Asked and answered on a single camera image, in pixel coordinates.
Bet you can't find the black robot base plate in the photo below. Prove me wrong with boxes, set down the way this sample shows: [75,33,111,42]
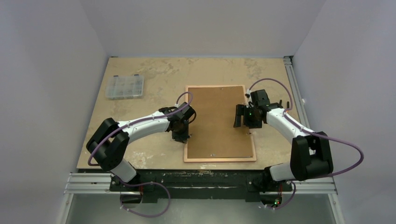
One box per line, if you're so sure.
[110,169,293,204]

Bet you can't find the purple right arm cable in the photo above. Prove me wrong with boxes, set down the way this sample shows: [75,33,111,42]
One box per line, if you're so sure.
[246,77,365,211]

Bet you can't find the pink wooden picture frame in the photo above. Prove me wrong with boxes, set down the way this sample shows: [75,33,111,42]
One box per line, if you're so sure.
[184,85,257,163]

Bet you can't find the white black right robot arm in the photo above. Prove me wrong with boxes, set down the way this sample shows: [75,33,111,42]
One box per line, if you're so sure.
[233,90,333,190]

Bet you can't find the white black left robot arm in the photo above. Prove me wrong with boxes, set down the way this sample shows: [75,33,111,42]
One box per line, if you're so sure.
[86,102,197,191]

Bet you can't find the yellow black pliers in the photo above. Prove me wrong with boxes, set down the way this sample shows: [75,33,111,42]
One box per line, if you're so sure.
[278,100,290,110]

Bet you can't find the clear plastic organizer box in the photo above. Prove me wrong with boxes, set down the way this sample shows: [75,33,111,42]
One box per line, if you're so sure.
[105,74,144,100]

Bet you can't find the brown cardboard backing board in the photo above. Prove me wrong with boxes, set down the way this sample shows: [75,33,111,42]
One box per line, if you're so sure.
[187,86,255,159]

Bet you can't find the aluminium rail frame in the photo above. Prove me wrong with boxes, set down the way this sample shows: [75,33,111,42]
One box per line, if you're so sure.
[57,57,345,224]

